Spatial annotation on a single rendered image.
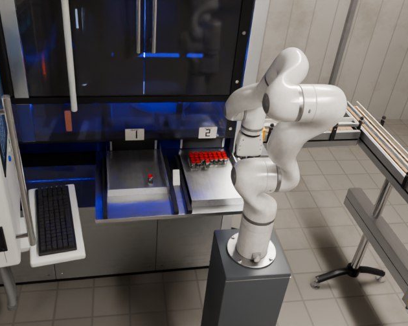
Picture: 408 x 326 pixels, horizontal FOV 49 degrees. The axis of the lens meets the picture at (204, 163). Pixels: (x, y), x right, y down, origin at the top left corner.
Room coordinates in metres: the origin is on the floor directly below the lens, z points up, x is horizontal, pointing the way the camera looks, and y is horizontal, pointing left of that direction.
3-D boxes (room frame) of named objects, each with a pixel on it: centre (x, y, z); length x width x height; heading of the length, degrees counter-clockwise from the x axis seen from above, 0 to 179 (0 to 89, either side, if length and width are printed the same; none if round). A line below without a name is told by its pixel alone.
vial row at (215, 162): (1.73, -0.02, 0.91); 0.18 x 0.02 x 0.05; 105
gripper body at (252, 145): (1.46, -0.16, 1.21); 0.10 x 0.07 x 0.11; 104
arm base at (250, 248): (1.24, -0.22, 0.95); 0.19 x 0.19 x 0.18
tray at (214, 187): (1.63, -0.05, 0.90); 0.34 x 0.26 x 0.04; 15
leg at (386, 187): (1.90, -0.96, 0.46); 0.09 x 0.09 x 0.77; 15
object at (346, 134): (2.11, -0.48, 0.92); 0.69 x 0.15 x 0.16; 105
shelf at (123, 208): (1.61, 0.12, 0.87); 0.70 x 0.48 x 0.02; 105
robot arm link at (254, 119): (1.46, -0.16, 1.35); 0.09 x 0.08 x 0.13; 103
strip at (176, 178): (1.53, 0.10, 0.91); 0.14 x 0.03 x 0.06; 15
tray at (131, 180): (1.64, 0.30, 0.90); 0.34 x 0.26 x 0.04; 15
